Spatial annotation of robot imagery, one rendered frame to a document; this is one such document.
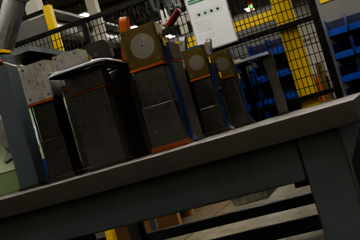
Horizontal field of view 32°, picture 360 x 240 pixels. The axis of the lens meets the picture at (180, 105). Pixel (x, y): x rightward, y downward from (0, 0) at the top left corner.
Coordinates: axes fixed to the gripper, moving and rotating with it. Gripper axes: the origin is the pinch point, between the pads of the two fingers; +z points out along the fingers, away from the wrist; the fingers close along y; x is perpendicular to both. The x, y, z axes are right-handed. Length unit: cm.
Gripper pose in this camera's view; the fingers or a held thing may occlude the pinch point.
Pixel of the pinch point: (165, 16)
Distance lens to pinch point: 293.6
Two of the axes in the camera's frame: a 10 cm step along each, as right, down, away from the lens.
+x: 2.6, -0.2, 9.6
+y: 9.3, -2.8, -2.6
